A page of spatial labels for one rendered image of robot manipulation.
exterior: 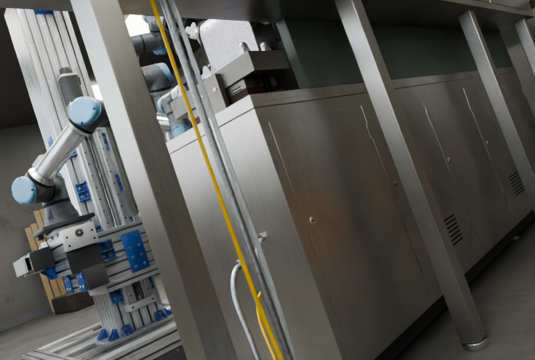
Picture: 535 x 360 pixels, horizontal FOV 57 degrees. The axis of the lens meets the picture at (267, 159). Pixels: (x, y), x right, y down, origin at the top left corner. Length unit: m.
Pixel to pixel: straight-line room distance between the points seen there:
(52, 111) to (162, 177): 1.84
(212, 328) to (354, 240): 0.73
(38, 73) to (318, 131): 1.64
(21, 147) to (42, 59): 7.78
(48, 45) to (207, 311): 2.14
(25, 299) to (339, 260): 8.93
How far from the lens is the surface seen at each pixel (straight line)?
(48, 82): 2.72
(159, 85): 2.49
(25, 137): 10.57
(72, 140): 2.17
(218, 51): 1.79
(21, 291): 10.08
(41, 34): 2.85
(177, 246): 0.85
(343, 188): 1.52
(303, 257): 1.33
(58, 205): 2.36
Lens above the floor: 0.62
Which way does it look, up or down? 4 degrees up
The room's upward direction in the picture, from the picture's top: 19 degrees counter-clockwise
